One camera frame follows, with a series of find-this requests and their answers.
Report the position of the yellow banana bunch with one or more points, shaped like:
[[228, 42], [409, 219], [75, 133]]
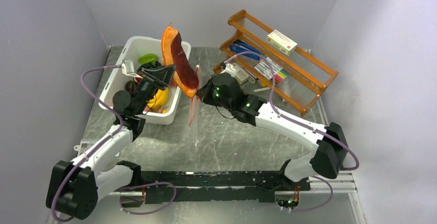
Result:
[[158, 100]]

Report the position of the white label card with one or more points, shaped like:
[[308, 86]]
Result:
[[84, 145]]

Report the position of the blue stapler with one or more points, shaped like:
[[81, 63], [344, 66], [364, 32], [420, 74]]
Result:
[[239, 46]]

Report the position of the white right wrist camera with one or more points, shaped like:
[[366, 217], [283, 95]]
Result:
[[231, 69]]

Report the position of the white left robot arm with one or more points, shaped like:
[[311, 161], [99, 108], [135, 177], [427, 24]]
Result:
[[78, 185]]

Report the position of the white pen on shelf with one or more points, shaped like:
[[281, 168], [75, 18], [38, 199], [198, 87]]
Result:
[[261, 89]]

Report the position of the dark mangosteen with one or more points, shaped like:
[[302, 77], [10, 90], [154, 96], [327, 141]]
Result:
[[131, 86]]

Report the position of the white green box lower shelf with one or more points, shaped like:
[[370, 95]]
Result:
[[243, 76]]

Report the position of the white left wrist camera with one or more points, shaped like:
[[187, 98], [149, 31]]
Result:
[[128, 68]]

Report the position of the black grape bunch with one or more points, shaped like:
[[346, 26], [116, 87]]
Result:
[[152, 65]]

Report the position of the white red box top shelf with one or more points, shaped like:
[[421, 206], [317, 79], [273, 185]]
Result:
[[281, 42]]

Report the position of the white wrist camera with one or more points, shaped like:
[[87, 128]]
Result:
[[231, 69], [128, 68]]

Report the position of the coloured marker pen set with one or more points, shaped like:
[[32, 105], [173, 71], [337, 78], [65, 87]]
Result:
[[269, 69]]

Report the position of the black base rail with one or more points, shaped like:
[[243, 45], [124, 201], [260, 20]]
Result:
[[185, 186]]

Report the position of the green lime slice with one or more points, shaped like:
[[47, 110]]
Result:
[[148, 58]]

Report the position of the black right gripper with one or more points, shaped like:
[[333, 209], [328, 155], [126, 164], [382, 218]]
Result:
[[204, 93]]

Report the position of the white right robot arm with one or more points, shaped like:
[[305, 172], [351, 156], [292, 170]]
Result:
[[327, 145]]

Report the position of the clear zip bag orange zipper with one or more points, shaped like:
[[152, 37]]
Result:
[[193, 121]]

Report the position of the orange wooden shelf rack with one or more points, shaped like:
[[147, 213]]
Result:
[[299, 78]]

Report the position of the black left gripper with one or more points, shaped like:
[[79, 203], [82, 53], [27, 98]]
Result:
[[156, 77]]

